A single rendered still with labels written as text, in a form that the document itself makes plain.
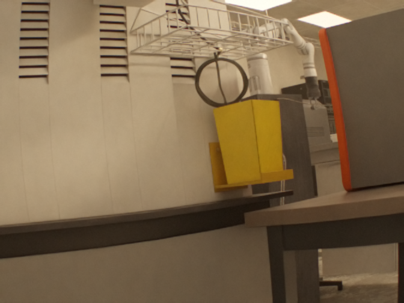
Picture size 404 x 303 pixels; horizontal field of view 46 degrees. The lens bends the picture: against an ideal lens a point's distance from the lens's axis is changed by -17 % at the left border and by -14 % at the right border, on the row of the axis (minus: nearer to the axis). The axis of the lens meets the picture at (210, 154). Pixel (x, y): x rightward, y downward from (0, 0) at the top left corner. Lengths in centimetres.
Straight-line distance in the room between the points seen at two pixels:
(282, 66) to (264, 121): 688
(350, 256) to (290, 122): 87
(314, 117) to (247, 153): 213
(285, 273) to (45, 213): 51
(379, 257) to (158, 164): 174
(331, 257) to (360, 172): 156
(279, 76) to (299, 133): 563
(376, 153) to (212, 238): 43
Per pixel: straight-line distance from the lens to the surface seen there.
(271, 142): 112
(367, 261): 268
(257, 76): 228
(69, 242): 95
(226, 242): 116
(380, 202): 90
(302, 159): 224
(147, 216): 97
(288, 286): 111
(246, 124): 110
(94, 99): 101
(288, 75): 802
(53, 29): 101
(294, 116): 224
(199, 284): 111
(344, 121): 130
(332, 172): 273
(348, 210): 94
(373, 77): 125
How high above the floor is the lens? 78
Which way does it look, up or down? 3 degrees up
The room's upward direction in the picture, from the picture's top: 7 degrees counter-clockwise
